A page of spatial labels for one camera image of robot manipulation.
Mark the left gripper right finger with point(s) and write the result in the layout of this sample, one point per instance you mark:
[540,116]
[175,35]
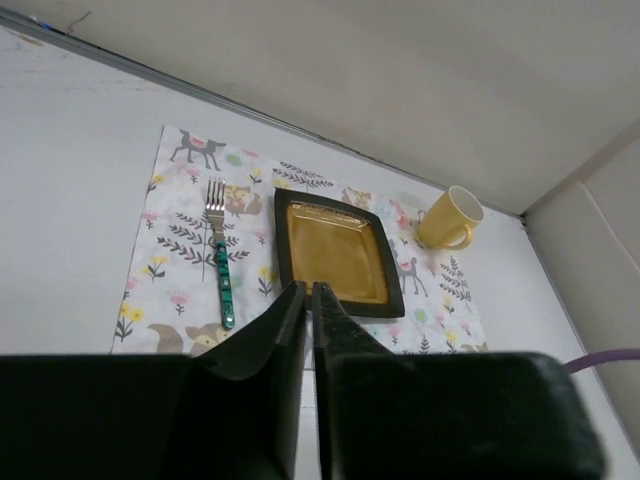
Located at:
[381,415]

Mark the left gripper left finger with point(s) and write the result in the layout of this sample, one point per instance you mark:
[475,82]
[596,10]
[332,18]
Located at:
[230,413]

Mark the floral animal print cloth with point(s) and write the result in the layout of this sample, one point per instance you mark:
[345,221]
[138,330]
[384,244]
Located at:
[170,302]

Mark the square yellow black plate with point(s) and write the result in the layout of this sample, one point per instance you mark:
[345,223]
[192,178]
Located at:
[322,240]

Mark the yellow mug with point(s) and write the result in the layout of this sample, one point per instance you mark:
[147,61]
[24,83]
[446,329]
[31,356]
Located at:
[450,222]

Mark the fork with teal handle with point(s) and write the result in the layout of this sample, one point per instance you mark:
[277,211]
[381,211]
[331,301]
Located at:
[215,212]

